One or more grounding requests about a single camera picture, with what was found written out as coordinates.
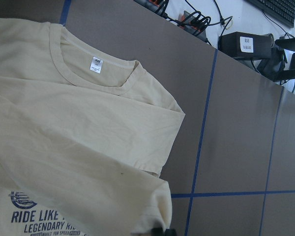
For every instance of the black monitor stand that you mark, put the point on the black monitor stand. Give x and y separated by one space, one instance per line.
281 64

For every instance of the black keyboard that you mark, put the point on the black keyboard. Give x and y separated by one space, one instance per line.
281 10

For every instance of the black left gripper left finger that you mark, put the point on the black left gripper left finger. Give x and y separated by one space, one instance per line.
157 232

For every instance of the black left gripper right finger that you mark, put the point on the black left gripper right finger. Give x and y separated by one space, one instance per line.
170 232

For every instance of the black power adapter box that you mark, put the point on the black power adapter box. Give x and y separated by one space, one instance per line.
246 46

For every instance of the cream long-sleeve printed shirt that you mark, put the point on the cream long-sleeve printed shirt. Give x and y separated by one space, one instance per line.
83 138

